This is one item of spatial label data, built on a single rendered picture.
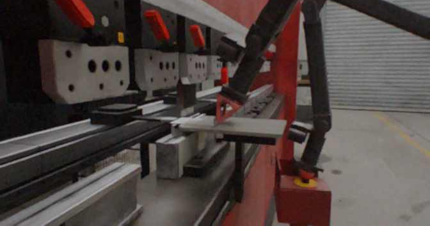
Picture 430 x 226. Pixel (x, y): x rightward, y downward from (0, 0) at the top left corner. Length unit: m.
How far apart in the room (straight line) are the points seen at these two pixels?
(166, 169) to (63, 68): 0.44
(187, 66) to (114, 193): 0.35
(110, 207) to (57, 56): 0.27
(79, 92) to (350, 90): 7.96
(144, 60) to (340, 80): 7.74
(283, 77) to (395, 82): 5.66
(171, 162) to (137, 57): 0.30
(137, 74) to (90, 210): 0.24
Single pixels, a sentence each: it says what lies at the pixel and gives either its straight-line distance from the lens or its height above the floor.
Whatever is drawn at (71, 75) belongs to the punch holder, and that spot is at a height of 1.15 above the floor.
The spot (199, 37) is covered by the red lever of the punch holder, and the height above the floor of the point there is 1.23.
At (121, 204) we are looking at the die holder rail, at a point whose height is 0.92.
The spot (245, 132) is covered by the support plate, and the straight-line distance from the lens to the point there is 0.71.
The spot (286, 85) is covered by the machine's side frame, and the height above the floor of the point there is 0.96.
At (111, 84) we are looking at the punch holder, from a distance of 0.47.
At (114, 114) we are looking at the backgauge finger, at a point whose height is 1.02.
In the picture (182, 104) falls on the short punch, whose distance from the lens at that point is 0.79.
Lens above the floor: 1.16
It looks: 9 degrees down
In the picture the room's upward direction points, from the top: straight up
